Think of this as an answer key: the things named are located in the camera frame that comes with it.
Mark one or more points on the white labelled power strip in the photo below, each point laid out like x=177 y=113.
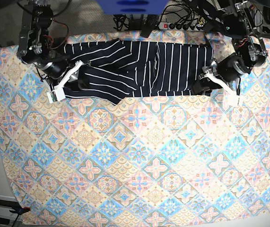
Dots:
x=180 y=26

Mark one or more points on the blue orange clamp bottom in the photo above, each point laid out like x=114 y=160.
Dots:
x=19 y=211

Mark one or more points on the blue box overhead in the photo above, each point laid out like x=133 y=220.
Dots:
x=116 y=7

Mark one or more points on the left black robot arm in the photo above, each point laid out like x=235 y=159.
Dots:
x=235 y=21

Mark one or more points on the patterned pastel tablecloth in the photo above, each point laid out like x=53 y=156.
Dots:
x=153 y=161

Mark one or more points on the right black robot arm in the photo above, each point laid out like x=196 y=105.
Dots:
x=37 y=47

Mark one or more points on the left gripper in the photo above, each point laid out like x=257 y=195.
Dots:
x=204 y=85

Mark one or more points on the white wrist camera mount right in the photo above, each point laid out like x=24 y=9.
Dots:
x=56 y=93

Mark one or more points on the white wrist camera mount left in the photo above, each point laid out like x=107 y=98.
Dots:
x=232 y=98

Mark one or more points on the navy white striped T-shirt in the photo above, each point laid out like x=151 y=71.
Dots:
x=118 y=69

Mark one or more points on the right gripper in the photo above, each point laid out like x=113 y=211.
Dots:
x=77 y=81

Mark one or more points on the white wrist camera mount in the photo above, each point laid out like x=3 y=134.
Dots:
x=232 y=98
x=56 y=93

